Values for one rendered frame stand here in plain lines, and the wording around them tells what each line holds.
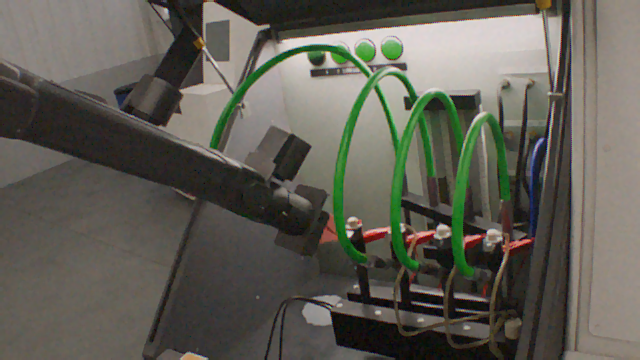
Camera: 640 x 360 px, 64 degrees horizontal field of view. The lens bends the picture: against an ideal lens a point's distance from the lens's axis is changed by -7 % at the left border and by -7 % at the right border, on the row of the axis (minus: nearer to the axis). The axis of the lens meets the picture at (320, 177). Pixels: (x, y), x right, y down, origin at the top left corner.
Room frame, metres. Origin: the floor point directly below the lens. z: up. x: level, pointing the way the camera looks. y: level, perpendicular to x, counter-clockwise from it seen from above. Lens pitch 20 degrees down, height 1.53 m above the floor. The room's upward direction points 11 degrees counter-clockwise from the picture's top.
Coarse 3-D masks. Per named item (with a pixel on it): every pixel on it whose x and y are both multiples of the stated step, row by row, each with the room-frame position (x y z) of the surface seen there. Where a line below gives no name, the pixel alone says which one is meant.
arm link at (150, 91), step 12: (144, 84) 0.84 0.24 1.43; (156, 84) 0.83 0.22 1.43; (168, 84) 0.83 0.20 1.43; (132, 96) 0.83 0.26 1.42; (144, 96) 0.83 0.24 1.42; (156, 96) 0.82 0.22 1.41; (168, 96) 0.83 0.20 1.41; (180, 96) 0.84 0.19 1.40; (120, 108) 0.81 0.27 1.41; (144, 108) 0.81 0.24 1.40; (156, 108) 0.81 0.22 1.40; (168, 108) 0.82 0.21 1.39; (168, 120) 0.83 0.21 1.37
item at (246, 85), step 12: (300, 48) 0.91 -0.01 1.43; (312, 48) 0.92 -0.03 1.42; (324, 48) 0.94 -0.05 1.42; (336, 48) 0.95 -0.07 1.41; (276, 60) 0.89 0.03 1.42; (348, 60) 0.97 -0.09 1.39; (264, 72) 0.87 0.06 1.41; (252, 84) 0.86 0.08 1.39; (240, 96) 0.85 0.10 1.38; (384, 96) 0.99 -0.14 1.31; (228, 108) 0.84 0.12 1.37; (384, 108) 1.00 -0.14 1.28; (216, 132) 0.82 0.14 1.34; (396, 132) 1.00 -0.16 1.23; (216, 144) 0.82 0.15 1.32; (396, 144) 1.00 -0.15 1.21; (396, 156) 1.01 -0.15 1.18
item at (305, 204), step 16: (288, 192) 0.74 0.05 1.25; (304, 192) 0.79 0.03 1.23; (320, 192) 0.77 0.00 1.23; (288, 208) 0.73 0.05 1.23; (304, 208) 0.74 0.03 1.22; (320, 208) 0.75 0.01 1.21; (272, 224) 0.73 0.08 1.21; (288, 224) 0.73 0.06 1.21; (304, 224) 0.74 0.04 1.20; (288, 240) 0.75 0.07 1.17; (304, 240) 0.73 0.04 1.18
